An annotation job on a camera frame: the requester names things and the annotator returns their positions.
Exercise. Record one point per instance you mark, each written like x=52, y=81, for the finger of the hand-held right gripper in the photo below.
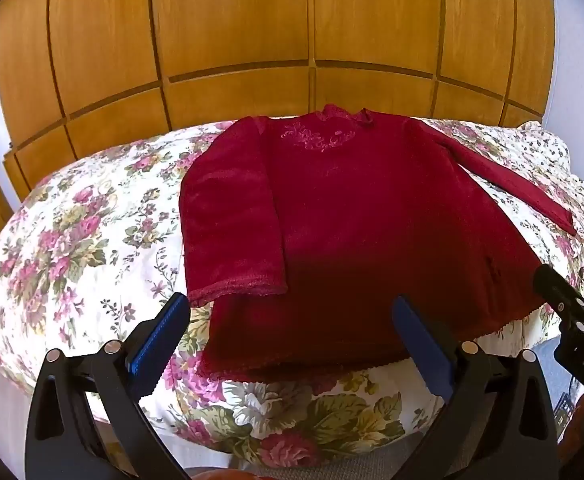
x=558, y=291

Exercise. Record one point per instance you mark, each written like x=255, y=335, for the dark red knitted sweater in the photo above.
x=352, y=240

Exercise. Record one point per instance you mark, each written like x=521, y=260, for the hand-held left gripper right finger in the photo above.
x=424, y=347

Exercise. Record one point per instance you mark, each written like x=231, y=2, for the floral bedspread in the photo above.
x=86, y=240

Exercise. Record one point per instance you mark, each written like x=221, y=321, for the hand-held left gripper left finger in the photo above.
x=152, y=346

